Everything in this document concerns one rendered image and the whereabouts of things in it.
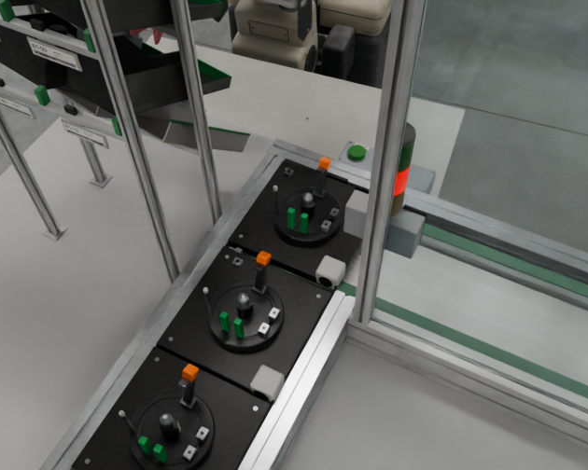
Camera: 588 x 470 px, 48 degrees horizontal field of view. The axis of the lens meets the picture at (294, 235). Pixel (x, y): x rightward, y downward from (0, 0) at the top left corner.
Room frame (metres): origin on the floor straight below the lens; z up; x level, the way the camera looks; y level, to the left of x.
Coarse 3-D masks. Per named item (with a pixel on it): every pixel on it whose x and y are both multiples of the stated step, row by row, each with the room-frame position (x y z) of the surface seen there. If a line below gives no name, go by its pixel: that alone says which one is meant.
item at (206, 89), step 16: (128, 48) 0.96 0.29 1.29; (80, 64) 0.84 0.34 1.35; (96, 64) 0.83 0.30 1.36; (128, 64) 0.95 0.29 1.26; (144, 64) 0.98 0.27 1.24; (160, 64) 1.00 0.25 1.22; (176, 64) 0.88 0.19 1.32; (208, 64) 1.01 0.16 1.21; (80, 80) 0.83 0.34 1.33; (96, 80) 0.82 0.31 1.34; (128, 80) 0.80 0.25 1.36; (144, 80) 0.82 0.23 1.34; (160, 80) 0.84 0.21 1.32; (176, 80) 0.87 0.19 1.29; (208, 80) 0.98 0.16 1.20; (224, 80) 0.96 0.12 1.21; (96, 96) 0.81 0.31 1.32; (144, 96) 0.81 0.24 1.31; (160, 96) 0.84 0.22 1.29; (176, 96) 0.86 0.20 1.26; (112, 112) 0.78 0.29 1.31
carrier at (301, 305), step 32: (224, 256) 0.72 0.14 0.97; (224, 288) 0.64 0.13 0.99; (256, 288) 0.63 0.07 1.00; (288, 288) 0.65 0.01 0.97; (320, 288) 0.65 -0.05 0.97; (192, 320) 0.58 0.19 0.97; (224, 320) 0.55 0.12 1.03; (256, 320) 0.57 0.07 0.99; (288, 320) 0.58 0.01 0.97; (192, 352) 0.52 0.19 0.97; (224, 352) 0.52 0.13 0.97; (256, 352) 0.52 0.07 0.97; (288, 352) 0.51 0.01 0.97; (256, 384) 0.45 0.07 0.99
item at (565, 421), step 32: (352, 288) 0.66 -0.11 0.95; (352, 320) 0.58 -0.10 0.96; (384, 352) 0.55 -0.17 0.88; (416, 352) 0.52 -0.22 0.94; (448, 384) 0.49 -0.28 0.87; (480, 384) 0.46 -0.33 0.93; (512, 384) 0.45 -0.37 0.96; (512, 416) 0.43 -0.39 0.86; (544, 416) 0.41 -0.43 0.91; (576, 416) 0.39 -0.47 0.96
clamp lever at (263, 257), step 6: (264, 252) 0.67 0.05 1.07; (258, 258) 0.65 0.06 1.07; (264, 258) 0.65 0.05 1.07; (270, 258) 0.66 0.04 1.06; (258, 264) 0.64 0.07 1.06; (264, 264) 0.64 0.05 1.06; (258, 270) 0.63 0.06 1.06; (264, 270) 0.64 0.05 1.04; (258, 276) 0.64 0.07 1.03; (264, 276) 0.64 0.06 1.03; (258, 282) 0.63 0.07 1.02; (258, 288) 0.63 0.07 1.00
